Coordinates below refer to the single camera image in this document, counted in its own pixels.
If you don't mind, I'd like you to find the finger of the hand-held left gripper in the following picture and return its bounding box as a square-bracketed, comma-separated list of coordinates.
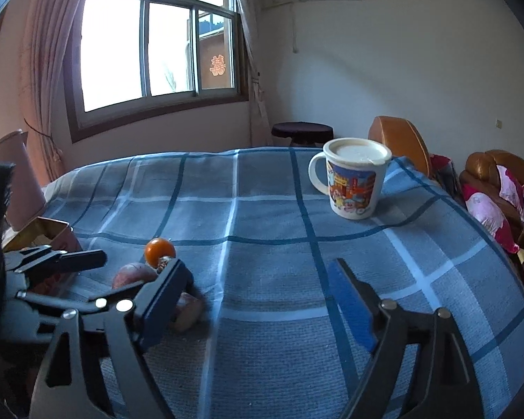
[15, 282, 152, 316]
[4, 247, 108, 277]

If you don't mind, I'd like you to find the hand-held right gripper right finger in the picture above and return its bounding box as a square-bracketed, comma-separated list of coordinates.
[329, 257, 485, 419]

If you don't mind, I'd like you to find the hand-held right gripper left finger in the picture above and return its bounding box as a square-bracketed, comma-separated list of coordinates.
[28, 258, 196, 419]

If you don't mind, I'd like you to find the gold metal tin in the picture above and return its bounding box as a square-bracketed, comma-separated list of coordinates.
[0, 217, 83, 271]

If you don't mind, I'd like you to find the tan oval fruit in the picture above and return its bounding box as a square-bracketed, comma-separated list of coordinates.
[170, 292, 204, 332]

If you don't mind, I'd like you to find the small orange kumquat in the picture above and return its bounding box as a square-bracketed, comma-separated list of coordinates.
[144, 236, 176, 269]

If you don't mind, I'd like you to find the blue plaid tablecloth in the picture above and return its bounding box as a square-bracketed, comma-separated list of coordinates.
[9, 146, 524, 419]

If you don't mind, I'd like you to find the white cartoon print cup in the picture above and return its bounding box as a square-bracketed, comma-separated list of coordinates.
[309, 137, 393, 220]

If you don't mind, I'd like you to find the pink curtain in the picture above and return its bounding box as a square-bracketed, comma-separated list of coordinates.
[0, 0, 97, 184]

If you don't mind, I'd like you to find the red cloth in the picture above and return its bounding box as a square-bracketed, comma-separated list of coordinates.
[431, 154, 457, 195]

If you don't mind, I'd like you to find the dark round stool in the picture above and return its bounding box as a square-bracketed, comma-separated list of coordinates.
[271, 122, 334, 147]

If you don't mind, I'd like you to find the brown leather sofa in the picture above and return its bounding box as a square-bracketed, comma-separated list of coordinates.
[458, 149, 524, 267]

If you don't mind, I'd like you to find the sliding glass window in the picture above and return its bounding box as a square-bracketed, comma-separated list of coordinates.
[67, 0, 249, 140]

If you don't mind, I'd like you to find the beige curtain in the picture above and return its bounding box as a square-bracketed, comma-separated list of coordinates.
[232, 0, 271, 147]

